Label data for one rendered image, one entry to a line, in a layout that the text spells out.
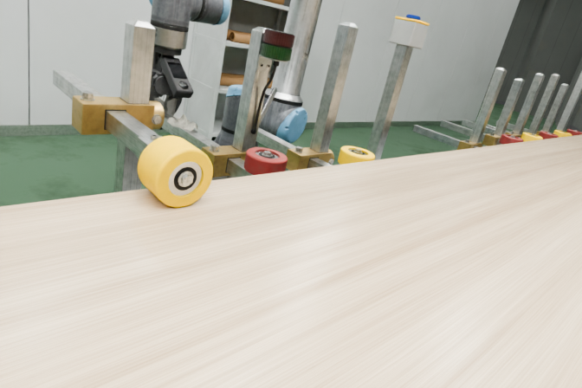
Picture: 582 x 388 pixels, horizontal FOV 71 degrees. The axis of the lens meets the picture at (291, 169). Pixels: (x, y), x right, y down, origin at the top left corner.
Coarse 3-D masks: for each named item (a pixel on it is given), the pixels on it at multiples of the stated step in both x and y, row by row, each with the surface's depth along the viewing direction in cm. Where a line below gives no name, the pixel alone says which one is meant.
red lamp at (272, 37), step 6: (264, 30) 78; (264, 36) 77; (270, 36) 76; (276, 36) 76; (282, 36) 76; (288, 36) 76; (294, 36) 78; (270, 42) 76; (276, 42) 76; (282, 42) 76; (288, 42) 77
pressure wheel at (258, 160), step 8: (248, 152) 77; (256, 152) 78; (264, 152) 78; (272, 152) 80; (280, 152) 80; (248, 160) 76; (256, 160) 75; (264, 160) 74; (272, 160) 75; (280, 160) 76; (248, 168) 76; (256, 168) 75; (264, 168) 75; (272, 168) 75; (280, 168) 76
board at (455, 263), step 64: (128, 192) 53; (256, 192) 62; (320, 192) 67; (384, 192) 73; (448, 192) 81; (512, 192) 90; (576, 192) 102; (0, 256) 37; (64, 256) 39; (128, 256) 41; (192, 256) 43; (256, 256) 46; (320, 256) 48; (384, 256) 52; (448, 256) 55; (512, 256) 59; (576, 256) 64; (0, 320) 30; (64, 320) 32; (128, 320) 33; (192, 320) 34; (256, 320) 36; (320, 320) 38; (384, 320) 40; (448, 320) 42; (512, 320) 44; (576, 320) 47; (0, 384) 26; (64, 384) 27; (128, 384) 28; (192, 384) 29; (256, 384) 30; (320, 384) 31; (384, 384) 32; (448, 384) 34; (512, 384) 35; (576, 384) 37
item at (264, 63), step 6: (270, 30) 76; (276, 30) 80; (264, 42) 78; (258, 60) 81; (264, 60) 82; (270, 60) 83; (276, 60) 78; (258, 66) 82; (264, 66) 83; (270, 66) 84; (276, 66) 80; (270, 78) 81; (264, 90) 83; (258, 108) 85; (258, 114) 86; (252, 132) 87
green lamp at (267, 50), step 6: (264, 48) 78; (270, 48) 77; (276, 48) 77; (282, 48) 77; (288, 48) 78; (264, 54) 78; (270, 54) 77; (276, 54) 77; (282, 54) 77; (288, 54) 78; (282, 60) 78; (288, 60) 79
